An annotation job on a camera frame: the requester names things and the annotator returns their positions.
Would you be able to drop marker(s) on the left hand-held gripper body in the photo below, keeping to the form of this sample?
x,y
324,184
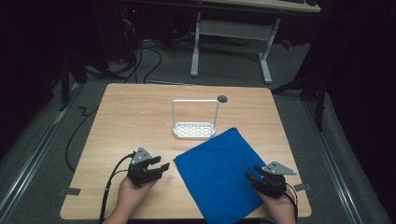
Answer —
x,y
140,169

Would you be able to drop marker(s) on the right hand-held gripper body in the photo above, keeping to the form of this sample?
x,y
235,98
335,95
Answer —
x,y
273,183

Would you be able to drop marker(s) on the blue cloth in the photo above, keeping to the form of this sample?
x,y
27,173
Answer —
x,y
214,174

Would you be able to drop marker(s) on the person's right hand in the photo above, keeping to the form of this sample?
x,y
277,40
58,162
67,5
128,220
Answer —
x,y
281,205

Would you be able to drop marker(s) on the person's left hand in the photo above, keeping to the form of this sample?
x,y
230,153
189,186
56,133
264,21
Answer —
x,y
130,196

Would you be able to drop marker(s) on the grey tape patch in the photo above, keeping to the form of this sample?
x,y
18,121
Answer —
x,y
302,187
73,191

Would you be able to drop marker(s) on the grey round table cap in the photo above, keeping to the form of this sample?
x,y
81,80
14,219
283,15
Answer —
x,y
222,99

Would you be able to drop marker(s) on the black stand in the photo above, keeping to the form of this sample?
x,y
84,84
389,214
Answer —
x,y
65,81
314,90

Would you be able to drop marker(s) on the white-legged desk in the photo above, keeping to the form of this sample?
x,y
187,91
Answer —
x,y
233,29

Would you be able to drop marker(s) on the metal floor rail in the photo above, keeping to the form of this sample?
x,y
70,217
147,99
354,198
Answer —
x,y
34,149
336,161

